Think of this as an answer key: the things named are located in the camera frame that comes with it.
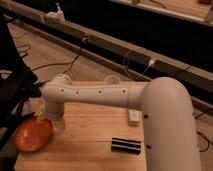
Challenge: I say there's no black cable right floor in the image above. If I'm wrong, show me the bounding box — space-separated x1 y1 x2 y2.
194 109 213 154

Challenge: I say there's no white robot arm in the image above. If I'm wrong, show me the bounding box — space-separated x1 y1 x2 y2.
41 74 202 171

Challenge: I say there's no white squeeze bottle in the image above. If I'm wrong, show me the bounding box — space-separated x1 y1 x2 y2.
128 110 140 126

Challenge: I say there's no long grey metal rail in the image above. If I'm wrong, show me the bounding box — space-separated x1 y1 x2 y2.
0 0 213 93

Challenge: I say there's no black rectangular box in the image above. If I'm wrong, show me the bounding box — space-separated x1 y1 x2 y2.
111 137 141 154

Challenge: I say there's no black floor cable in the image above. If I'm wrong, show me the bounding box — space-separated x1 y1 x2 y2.
16 38 88 88

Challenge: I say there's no white clamp on rail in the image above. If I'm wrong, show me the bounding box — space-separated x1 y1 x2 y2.
45 3 65 22

